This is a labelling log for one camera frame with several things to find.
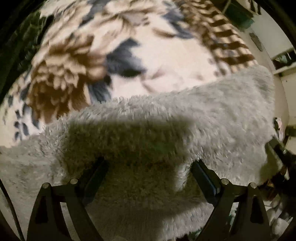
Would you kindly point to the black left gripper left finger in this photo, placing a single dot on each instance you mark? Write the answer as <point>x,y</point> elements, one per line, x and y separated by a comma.
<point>54,205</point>

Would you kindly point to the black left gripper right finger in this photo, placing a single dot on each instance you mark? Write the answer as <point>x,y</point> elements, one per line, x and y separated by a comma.
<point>239,212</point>

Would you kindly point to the grey fluffy fleece pants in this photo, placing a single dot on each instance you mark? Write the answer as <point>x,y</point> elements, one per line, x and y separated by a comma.
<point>150,143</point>

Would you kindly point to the dark green folded garment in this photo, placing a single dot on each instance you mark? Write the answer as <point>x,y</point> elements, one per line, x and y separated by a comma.
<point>17,53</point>

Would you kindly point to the floral cream brown blanket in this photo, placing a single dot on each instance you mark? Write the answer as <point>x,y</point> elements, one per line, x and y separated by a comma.
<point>95,51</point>

